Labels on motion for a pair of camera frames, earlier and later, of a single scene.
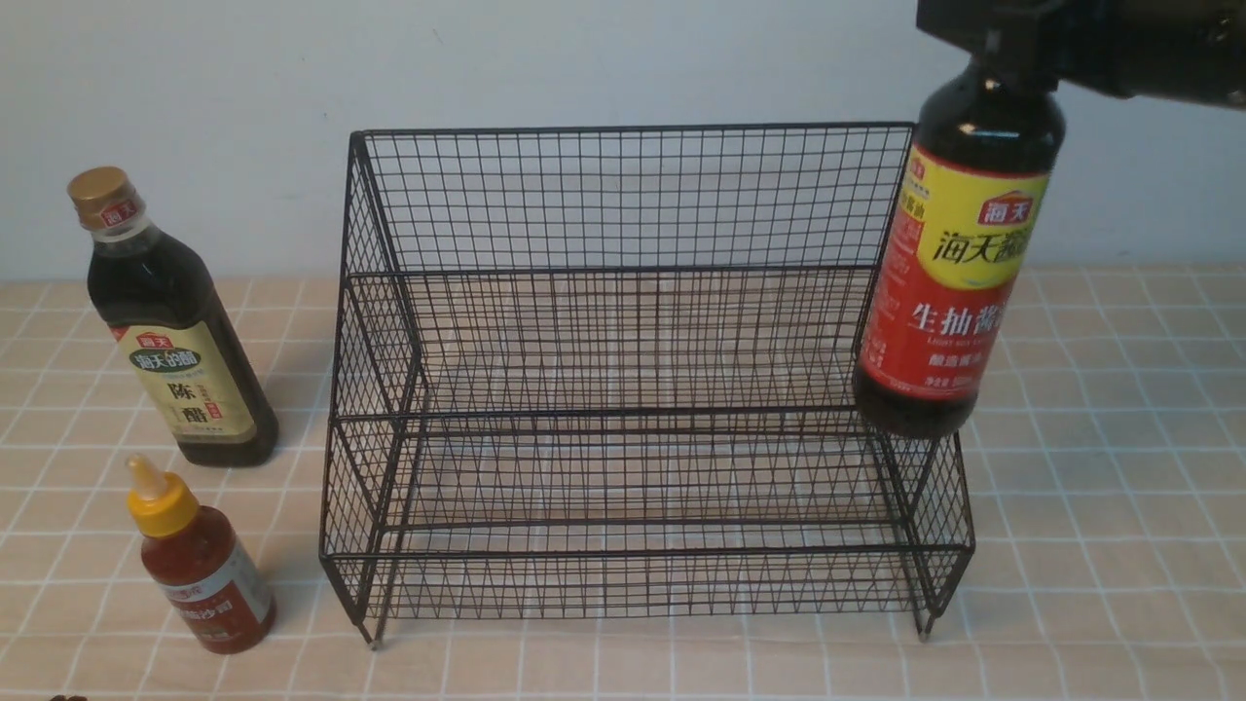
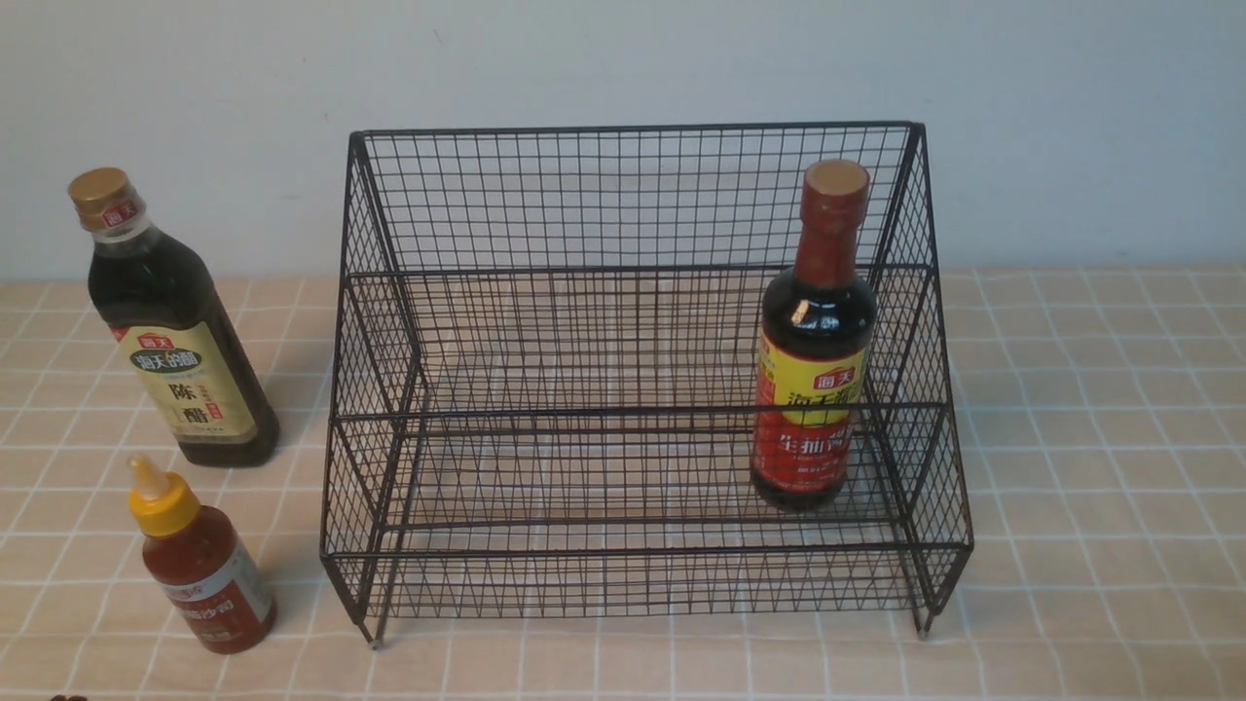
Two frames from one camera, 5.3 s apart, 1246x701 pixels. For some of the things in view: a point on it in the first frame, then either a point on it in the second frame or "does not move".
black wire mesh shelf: (611, 373) does not move
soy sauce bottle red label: (975, 180) -> (817, 343)
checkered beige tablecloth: (655, 486) does not move
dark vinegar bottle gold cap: (173, 327) does not move
